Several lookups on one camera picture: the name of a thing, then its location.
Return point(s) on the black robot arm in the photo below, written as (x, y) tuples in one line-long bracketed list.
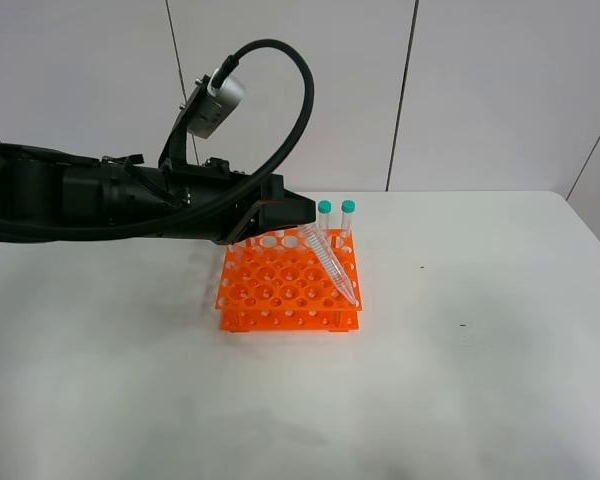
[(48, 195)]

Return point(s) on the orange test tube rack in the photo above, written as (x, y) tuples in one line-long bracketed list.
[(275, 282)]

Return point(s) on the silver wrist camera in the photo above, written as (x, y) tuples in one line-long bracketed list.
[(208, 107)]

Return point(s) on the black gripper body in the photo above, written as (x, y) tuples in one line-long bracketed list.
[(197, 186)]

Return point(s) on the row tube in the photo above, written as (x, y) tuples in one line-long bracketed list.
[(347, 209), (324, 208)]

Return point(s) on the back row tube far right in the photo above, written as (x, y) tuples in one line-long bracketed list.
[(347, 209)]

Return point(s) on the teal-capped test tube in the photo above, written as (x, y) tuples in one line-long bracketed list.
[(317, 241)]

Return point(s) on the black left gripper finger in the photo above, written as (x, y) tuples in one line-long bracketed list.
[(288, 212)]

